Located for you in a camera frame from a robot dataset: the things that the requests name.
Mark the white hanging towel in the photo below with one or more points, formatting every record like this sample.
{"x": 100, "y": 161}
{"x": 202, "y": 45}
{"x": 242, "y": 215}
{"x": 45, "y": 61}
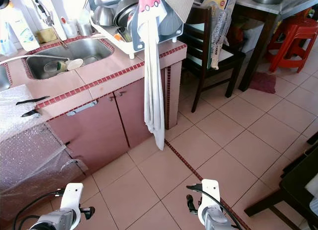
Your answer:
{"x": 154, "y": 91}

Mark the yellow sponge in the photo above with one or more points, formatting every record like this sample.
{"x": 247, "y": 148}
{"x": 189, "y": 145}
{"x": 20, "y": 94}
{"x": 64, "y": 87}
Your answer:
{"x": 47, "y": 36}

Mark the steel cup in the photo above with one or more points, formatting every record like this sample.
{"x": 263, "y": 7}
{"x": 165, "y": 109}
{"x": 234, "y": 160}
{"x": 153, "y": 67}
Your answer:
{"x": 84, "y": 29}

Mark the red plastic stool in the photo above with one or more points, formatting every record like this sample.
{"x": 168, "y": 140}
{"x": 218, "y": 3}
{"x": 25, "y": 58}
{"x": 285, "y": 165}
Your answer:
{"x": 293, "y": 34}

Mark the grey woven cloth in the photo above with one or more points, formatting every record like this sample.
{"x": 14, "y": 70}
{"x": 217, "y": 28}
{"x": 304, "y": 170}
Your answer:
{"x": 189, "y": 4}

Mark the steel pan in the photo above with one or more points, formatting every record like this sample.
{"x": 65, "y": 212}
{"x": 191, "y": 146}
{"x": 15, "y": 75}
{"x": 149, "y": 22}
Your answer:
{"x": 126, "y": 11}

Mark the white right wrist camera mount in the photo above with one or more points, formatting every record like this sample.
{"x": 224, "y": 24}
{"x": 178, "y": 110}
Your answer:
{"x": 210, "y": 190}

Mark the short black tape strip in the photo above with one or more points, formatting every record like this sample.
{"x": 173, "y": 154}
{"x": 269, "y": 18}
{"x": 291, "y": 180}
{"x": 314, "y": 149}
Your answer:
{"x": 30, "y": 113}

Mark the white detergent bottle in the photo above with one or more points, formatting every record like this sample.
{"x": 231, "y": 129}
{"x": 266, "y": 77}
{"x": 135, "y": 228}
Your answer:
{"x": 26, "y": 34}

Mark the dark wooden chair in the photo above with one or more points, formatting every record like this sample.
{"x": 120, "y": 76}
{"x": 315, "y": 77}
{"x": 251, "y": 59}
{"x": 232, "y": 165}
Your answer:
{"x": 228, "y": 58}

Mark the pink cabinet door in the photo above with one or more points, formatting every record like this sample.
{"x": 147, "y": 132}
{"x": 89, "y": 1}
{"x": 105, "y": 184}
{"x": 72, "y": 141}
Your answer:
{"x": 131, "y": 111}
{"x": 94, "y": 133}

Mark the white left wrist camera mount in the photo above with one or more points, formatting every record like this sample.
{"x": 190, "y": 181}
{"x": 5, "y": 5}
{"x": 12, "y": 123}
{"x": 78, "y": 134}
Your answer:
{"x": 72, "y": 196}

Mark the steel pot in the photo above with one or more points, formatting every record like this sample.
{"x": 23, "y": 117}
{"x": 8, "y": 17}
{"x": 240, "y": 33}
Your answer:
{"x": 104, "y": 16}

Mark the dark red floor mat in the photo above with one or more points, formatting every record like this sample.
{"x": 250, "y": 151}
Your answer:
{"x": 262, "y": 83}

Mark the white bowl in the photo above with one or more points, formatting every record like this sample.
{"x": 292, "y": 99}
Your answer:
{"x": 74, "y": 64}

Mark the printed plastic bag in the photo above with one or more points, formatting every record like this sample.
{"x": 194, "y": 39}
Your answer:
{"x": 221, "y": 21}

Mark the translucent plastic cup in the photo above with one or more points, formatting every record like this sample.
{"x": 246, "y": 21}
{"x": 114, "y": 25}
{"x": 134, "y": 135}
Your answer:
{"x": 70, "y": 30}

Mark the white dish rack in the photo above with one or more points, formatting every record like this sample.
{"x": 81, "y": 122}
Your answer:
{"x": 131, "y": 52}

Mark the dark table marble top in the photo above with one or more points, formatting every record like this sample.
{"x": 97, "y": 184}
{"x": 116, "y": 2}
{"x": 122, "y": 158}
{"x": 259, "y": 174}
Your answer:
{"x": 258, "y": 10}

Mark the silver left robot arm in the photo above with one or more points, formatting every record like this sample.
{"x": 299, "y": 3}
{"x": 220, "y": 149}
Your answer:
{"x": 59, "y": 222}

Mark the long black tape strip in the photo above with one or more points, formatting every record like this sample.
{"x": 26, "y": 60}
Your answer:
{"x": 36, "y": 101}

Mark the clear bubble wrap sheet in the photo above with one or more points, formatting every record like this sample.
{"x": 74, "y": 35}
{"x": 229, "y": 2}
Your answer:
{"x": 30, "y": 160}

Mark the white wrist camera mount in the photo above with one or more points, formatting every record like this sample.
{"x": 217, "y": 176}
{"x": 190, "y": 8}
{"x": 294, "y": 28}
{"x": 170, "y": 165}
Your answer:
{"x": 72, "y": 196}
{"x": 210, "y": 190}

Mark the dark wooden furniture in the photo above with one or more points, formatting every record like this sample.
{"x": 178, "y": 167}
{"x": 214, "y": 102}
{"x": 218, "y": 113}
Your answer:
{"x": 298, "y": 185}

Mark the green translucent cup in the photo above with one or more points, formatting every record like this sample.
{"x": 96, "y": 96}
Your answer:
{"x": 54, "y": 67}

